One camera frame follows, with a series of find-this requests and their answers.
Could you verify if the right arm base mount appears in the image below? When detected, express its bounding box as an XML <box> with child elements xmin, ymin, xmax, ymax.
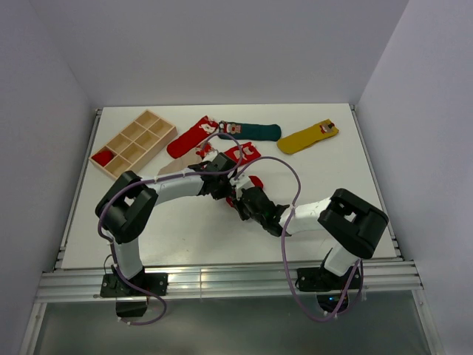
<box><xmin>295</xmin><ymin>266</ymin><xmax>364</xmax><ymax>315</ymax></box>

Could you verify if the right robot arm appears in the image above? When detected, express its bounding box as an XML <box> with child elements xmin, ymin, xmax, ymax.
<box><xmin>231</xmin><ymin>187</ymin><xmax>389</xmax><ymax>288</ymax></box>

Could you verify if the dark green sock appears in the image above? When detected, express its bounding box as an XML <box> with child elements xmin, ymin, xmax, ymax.
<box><xmin>218</xmin><ymin>121</ymin><xmax>282</xmax><ymax>142</ymax></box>

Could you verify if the beige sock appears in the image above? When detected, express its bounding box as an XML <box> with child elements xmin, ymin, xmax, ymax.
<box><xmin>157</xmin><ymin>143</ymin><xmax>218</xmax><ymax>175</ymax></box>

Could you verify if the red sock upper left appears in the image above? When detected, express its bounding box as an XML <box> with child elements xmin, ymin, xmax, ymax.
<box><xmin>166</xmin><ymin>115</ymin><xmax>219</xmax><ymax>159</ymax></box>

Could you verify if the aluminium front rail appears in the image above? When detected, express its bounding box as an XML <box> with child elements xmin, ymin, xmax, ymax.
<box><xmin>36</xmin><ymin>260</ymin><xmax>424</xmax><ymax>302</ymax></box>

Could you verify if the yellow sock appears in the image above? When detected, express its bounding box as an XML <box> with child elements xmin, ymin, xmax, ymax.
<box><xmin>276</xmin><ymin>119</ymin><xmax>339</xmax><ymax>155</ymax></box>

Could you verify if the red sock with santa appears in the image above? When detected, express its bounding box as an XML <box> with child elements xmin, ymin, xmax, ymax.
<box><xmin>92</xmin><ymin>149</ymin><xmax>115</xmax><ymax>167</ymax></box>

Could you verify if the red sock centre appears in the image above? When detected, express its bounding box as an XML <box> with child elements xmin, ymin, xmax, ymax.
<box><xmin>224</xmin><ymin>142</ymin><xmax>261</xmax><ymax>166</ymax></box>

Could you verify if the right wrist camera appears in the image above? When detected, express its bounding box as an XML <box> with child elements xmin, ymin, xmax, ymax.
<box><xmin>230</xmin><ymin>173</ymin><xmax>253</xmax><ymax>191</ymax></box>

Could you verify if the wooden compartment tray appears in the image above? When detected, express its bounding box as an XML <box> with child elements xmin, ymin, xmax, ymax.
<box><xmin>89</xmin><ymin>110</ymin><xmax>177</xmax><ymax>180</ymax></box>

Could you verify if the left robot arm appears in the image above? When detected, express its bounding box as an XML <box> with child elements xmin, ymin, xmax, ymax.
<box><xmin>95</xmin><ymin>153</ymin><xmax>237</xmax><ymax>295</ymax></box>

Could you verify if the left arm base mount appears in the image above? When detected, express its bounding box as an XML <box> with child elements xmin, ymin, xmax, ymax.
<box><xmin>99</xmin><ymin>270</ymin><xmax>169</xmax><ymax>319</ymax></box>

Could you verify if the red white striped sock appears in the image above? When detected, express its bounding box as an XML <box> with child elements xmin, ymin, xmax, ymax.
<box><xmin>225</xmin><ymin>175</ymin><xmax>264</xmax><ymax>208</ymax></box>

